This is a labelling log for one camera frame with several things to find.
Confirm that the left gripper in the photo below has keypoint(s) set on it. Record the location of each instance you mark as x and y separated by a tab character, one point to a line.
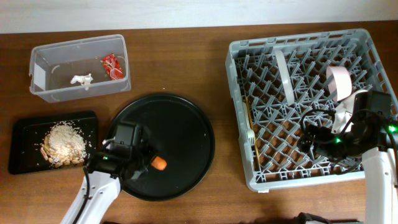
146	147

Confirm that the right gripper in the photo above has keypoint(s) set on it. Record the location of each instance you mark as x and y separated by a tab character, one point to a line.
322	134

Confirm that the orange carrot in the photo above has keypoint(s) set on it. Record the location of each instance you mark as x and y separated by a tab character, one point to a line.
158	163

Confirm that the white tissue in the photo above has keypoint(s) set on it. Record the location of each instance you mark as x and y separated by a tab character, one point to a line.
84	80

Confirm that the red snack wrapper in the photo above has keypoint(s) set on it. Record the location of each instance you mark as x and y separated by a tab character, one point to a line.
112	67

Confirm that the grey plate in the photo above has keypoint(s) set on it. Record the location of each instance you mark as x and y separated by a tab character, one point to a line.
285	77

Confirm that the white plastic fork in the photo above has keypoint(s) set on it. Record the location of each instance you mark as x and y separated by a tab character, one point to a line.
248	124

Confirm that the wooden chopstick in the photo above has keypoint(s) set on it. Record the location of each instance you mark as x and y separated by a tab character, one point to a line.
255	147

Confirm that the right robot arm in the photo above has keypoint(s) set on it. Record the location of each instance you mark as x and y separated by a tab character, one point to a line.
364	133

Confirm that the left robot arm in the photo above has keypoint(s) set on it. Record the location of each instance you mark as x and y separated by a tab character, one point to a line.
100	187

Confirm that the grey dishwasher rack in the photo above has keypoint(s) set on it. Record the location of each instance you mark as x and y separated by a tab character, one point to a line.
252	71

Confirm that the round black serving tray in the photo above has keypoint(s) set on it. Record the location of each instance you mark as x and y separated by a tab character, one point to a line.
182	135

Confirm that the rice pile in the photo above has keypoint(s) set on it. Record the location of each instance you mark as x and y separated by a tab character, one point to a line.
65	140

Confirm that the clear plastic bin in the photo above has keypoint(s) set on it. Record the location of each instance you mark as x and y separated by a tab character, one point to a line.
53	66

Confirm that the black rectangular tray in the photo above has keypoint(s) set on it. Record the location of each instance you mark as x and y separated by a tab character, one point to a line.
28	135

